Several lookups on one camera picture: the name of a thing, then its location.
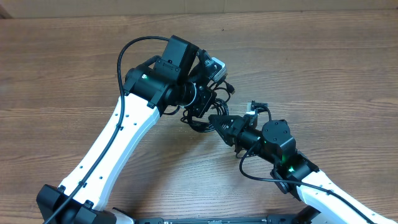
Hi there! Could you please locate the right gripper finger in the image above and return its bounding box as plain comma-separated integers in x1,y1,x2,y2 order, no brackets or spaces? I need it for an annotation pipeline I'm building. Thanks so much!
219,130,238,146
208,114,249,133

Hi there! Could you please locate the black usb cable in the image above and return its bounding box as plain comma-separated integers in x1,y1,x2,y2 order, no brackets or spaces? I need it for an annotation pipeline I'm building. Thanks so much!
180,79,236,134

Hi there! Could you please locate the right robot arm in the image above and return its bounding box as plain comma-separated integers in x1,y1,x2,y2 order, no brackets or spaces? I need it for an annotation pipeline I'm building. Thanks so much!
209,114,393,223

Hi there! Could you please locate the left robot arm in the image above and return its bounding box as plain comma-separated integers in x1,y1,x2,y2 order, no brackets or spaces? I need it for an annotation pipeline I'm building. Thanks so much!
36,36,226,223

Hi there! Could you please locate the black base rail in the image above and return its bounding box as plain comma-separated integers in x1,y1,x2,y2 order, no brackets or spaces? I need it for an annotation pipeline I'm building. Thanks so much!
134,215,305,224

